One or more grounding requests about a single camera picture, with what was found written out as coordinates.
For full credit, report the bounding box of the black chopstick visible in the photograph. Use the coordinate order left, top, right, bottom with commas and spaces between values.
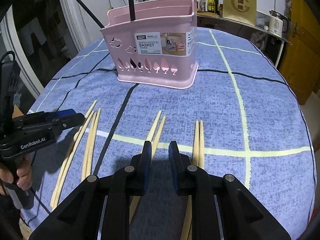
128, 0, 136, 21
76, 0, 105, 29

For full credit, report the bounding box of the metal kitchen shelf table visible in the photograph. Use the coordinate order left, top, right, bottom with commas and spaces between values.
197, 12, 291, 69

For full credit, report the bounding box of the person's left hand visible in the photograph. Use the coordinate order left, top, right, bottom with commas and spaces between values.
0, 154, 33, 196

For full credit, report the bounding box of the blue checked tablecloth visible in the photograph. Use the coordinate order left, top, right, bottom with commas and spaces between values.
30, 28, 316, 239

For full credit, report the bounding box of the pink plastic utensil basket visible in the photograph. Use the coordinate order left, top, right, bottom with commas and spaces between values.
101, 0, 199, 89

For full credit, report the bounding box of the yellow wooden door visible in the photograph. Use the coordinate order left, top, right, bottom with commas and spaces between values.
279, 0, 319, 105

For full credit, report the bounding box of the clear seasoning bottle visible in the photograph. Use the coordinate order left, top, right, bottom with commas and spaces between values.
199, 0, 206, 12

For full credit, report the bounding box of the green oil bottle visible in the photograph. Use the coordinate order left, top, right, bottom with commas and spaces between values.
207, 0, 215, 13

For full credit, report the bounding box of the dark soy sauce bottle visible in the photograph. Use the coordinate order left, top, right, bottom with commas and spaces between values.
214, 0, 220, 15

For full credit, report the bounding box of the gold paper bag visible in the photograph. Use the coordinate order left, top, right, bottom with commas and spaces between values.
222, 0, 257, 26

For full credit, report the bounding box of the white electric kettle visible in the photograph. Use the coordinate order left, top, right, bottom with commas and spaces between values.
268, 10, 290, 37

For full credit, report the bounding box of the white sliding door frame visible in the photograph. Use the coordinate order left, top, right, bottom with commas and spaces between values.
1, 0, 81, 98

